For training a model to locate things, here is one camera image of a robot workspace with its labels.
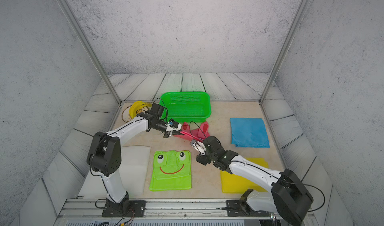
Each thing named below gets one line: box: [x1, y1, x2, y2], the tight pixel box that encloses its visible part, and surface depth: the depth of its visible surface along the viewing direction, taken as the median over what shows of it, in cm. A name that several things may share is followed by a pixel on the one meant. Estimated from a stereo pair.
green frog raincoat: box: [149, 150, 192, 192], surface depth 86 cm
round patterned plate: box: [121, 104, 150, 123], surface depth 114 cm
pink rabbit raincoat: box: [172, 121, 211, 142], surface depth 101 cm
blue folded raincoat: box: [230, 117, 270, 148], surface depth 101 cm
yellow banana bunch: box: [129, 100, 152, 119], surface depth 114 cm
